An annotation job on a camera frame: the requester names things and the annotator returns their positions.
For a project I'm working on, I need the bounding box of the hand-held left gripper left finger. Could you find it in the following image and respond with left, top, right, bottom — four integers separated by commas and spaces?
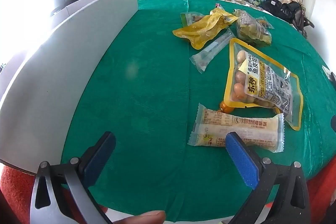
30, 131, 116, 224

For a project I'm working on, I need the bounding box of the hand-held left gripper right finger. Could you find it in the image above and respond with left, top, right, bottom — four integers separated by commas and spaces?
225, 131, 311, 224

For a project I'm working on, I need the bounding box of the long white pastry packet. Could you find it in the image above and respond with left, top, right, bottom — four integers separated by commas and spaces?
187, 103, 286, 153

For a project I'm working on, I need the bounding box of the clear packet with orange snack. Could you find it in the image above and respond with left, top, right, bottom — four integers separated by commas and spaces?
219, 100, 235, 113

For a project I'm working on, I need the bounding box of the plain yellow snack packet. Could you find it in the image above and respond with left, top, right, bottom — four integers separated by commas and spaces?
172, 14, 231, 50

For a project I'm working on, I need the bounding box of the person's left hand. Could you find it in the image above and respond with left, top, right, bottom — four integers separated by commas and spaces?
112, 210, 166, 224

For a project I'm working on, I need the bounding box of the yellow-bordered peanut packet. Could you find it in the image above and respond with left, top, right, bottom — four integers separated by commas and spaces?
224, 38, 304, 131

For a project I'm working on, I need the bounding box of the red fluffy cloth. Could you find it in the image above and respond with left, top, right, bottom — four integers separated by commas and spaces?
0, 162, 336, 224

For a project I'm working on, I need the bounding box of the white board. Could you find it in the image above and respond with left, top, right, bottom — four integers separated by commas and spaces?
0, 0, 139, 174

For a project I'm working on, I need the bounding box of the brown handbag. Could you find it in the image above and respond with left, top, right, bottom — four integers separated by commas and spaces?
294, 7, 315, 38

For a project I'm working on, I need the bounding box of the long clear snack packet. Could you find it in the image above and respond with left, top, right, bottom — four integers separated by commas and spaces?
190, 28, 236, 74

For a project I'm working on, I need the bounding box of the black jacket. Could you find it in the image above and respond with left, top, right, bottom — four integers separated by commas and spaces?
260, 0, 305, 28

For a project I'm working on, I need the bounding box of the yellow packet with red end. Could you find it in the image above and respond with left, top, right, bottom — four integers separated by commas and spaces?
209, 3, 239, 26

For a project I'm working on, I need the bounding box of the green and brown snack packet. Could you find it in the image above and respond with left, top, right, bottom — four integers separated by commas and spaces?
180, 11, 205, 28

